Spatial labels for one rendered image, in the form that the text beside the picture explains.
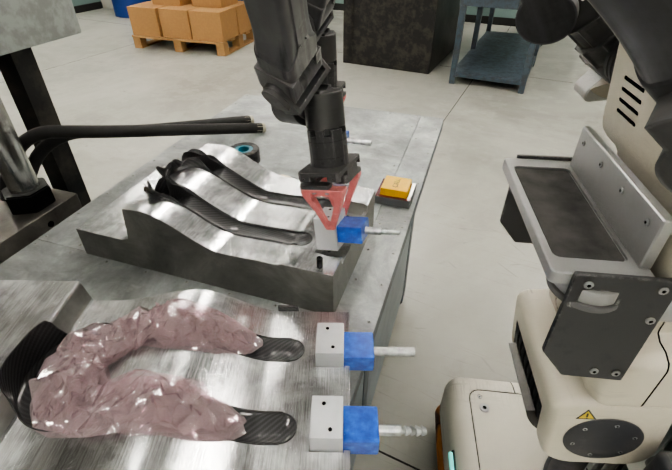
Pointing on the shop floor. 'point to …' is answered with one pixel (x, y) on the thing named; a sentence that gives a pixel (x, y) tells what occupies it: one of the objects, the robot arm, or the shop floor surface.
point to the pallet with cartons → (191, 12)
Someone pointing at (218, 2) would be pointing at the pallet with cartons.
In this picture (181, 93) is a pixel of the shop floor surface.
